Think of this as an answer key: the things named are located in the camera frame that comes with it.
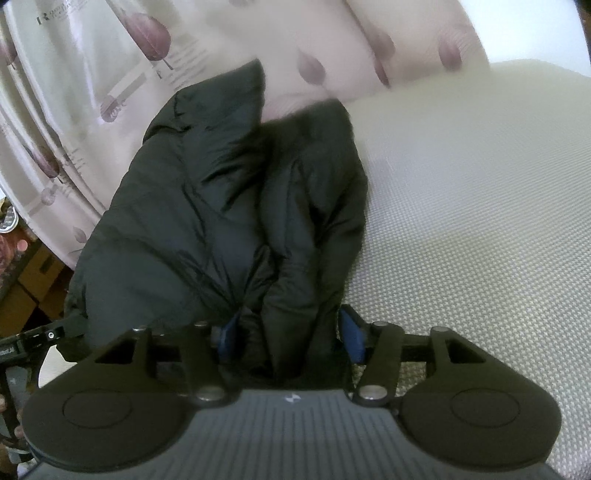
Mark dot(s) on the leaf print curtain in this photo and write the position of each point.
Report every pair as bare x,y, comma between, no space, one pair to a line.
92,92

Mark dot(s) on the white textured cloth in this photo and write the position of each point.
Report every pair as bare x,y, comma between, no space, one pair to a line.
461,221

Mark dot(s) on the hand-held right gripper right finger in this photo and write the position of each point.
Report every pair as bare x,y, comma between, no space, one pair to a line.
353,340

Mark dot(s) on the black puffer jacket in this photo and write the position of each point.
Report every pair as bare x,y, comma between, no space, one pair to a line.
221,207

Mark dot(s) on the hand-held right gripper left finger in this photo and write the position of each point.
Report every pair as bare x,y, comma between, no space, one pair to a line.
227,339

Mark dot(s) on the cardboard box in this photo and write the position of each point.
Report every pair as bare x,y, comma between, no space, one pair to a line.
21,310
39,272

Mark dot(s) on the person's left hand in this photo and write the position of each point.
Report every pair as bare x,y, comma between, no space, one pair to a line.
17,433

